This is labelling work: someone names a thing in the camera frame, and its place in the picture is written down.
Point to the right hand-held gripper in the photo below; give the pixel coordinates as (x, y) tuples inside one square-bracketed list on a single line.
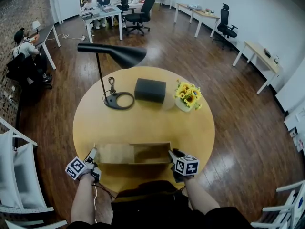
[(187, 166)]

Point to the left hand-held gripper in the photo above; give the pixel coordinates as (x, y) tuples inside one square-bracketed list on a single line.
[(76, 168)]

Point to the wooden box with sliding lid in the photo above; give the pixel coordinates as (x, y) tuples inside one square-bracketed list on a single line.
[(114, 151)]

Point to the black rectangular box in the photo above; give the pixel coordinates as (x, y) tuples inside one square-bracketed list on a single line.
[(150, 90)]

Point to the person's left forearm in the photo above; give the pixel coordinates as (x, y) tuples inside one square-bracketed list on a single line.
[(82, 199)]

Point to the person's right forearm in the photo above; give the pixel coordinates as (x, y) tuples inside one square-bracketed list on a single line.
[(202, 197)]

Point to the small black box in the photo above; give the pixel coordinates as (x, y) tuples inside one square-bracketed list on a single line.
[(267, 53)]

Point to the open laptop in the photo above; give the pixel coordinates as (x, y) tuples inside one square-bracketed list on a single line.
[(103, 2)]

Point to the white flower pot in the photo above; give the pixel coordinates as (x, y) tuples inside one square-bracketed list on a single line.
[(182, 106)]

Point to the person's black clothing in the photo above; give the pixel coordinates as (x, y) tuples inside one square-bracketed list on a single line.
[(152, 206)]

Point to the yellow sunflower bouquet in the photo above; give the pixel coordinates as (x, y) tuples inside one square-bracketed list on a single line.
[(188, 92)]

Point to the white metal shelf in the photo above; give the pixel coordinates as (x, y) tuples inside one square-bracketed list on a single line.
[(283, 206), (21, 175)]

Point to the black desk lamp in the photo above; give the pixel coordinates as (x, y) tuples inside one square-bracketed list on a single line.
[(114, 51)]

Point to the white power strip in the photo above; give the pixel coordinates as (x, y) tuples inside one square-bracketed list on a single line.
[(83, 37)]

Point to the dark desk with white legs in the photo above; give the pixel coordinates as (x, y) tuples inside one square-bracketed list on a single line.
[(45, 36)]

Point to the wooden desk with white legs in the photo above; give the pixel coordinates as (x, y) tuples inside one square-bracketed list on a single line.
[(184, 7), (207, 17), (259, 54)]

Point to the small white table lamp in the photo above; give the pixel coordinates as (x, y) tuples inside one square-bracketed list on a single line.
[(35, 24)]

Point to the small potted plant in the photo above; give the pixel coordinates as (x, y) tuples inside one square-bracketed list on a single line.
[(209, 11), (276, 59)]

